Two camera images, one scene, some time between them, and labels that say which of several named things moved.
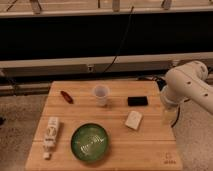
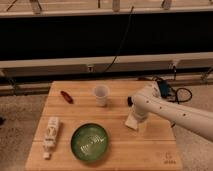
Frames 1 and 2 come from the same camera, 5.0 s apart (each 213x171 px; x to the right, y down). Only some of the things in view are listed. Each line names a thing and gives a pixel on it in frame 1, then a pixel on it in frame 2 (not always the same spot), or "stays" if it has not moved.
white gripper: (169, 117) to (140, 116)
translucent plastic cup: (101, 91) stays
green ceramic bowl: (89, 142) stays
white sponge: (133, 119) stays
